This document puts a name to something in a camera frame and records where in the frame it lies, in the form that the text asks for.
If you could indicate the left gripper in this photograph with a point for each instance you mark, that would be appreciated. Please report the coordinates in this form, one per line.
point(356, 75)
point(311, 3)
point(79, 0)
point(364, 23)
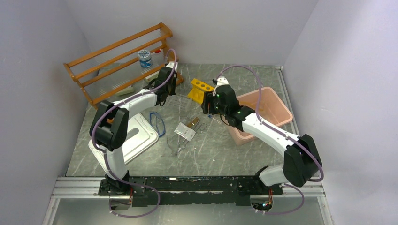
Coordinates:
point(172, 92)

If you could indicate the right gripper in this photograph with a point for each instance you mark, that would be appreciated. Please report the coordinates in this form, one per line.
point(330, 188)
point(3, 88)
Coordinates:
point(208, 98)

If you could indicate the blue capped test tube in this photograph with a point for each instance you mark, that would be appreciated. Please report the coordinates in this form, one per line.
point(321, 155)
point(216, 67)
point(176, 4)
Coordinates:
point(212, 117)

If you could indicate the clear plastic tube rack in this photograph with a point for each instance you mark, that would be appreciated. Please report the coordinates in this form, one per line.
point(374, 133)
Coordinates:
point(180, 101)

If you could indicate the yellow test tube rack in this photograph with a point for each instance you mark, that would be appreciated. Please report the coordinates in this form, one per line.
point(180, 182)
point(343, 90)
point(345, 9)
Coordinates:
point(197, 92)

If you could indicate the pink plastic bin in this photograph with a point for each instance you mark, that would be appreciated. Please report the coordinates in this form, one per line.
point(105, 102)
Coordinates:
point(277, 113)

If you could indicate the tan rubber tubing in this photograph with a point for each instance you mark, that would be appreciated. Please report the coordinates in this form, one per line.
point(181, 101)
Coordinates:
point(253, 105)

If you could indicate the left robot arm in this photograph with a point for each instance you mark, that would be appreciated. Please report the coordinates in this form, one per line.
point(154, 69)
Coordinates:
point(109, 127)

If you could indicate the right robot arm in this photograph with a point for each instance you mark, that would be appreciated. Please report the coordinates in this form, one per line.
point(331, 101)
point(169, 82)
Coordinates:
point(301, 160)

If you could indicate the white eraser block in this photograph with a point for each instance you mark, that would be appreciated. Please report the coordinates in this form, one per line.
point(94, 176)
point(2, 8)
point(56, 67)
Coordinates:
point(151, 77)

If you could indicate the blue safety goggles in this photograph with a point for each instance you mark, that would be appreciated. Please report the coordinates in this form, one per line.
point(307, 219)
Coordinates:
point(157, 123)

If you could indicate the white plastic packet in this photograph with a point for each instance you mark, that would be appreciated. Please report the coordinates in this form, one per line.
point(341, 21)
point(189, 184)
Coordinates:
point(185, 132)

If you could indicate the blue white jar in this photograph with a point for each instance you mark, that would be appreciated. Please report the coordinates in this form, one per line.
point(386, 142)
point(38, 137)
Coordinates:
point(145, 58)

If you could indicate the red capped tube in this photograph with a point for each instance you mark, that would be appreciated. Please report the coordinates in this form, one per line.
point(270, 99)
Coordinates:
point(157, 51)

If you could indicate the white metal tray lid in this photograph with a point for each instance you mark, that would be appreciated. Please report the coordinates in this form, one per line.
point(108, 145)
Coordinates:
point(140, 136)

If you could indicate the orange wooden shelf rack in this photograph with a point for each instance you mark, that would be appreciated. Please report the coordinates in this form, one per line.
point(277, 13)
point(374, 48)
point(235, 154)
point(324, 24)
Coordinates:
point(102, 73)

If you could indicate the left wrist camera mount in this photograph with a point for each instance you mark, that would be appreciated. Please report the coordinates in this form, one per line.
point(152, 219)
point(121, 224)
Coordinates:
point(172, 64)

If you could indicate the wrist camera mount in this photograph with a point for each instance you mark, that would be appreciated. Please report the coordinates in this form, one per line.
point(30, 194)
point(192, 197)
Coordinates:
point(220, 81)
point(172, 64)

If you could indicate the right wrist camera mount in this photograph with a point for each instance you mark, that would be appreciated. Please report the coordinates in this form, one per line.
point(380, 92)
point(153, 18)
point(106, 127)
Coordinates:
point(220, 81)

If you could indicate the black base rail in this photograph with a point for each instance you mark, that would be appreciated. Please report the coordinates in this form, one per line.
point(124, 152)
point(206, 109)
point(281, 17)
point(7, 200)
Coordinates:
point(151, 190)

